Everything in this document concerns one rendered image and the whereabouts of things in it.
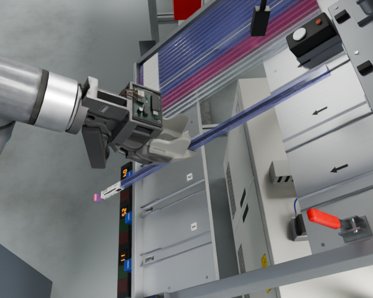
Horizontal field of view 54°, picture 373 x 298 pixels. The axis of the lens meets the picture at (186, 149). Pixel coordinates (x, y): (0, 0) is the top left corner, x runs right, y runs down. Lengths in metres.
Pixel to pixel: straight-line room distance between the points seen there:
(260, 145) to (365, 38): 0.55
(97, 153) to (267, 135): 0.63
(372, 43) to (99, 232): 1.32
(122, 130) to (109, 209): 1.18
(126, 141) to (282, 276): 0.30
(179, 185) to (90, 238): 0.90
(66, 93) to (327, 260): 0.42
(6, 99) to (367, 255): 0.49
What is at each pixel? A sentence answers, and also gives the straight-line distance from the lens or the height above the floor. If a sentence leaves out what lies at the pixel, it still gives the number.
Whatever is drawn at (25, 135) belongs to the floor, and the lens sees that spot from 1.99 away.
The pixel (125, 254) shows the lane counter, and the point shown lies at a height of 0.66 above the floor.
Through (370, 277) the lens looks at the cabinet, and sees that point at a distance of 1.00.
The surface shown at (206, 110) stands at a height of 0.01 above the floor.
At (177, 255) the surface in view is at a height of 0.79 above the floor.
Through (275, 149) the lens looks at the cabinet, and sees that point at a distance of 1.08.
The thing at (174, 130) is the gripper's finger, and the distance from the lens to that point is 0.60.
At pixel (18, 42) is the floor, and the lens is 2.49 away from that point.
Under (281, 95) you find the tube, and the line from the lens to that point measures 0.53.
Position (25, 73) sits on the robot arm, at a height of 1.18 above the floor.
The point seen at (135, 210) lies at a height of 0.73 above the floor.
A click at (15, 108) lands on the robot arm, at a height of 1.16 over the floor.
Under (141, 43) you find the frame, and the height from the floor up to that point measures 0.75.
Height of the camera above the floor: 1.50
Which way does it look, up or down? 58 degrees down
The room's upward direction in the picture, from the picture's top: straight up
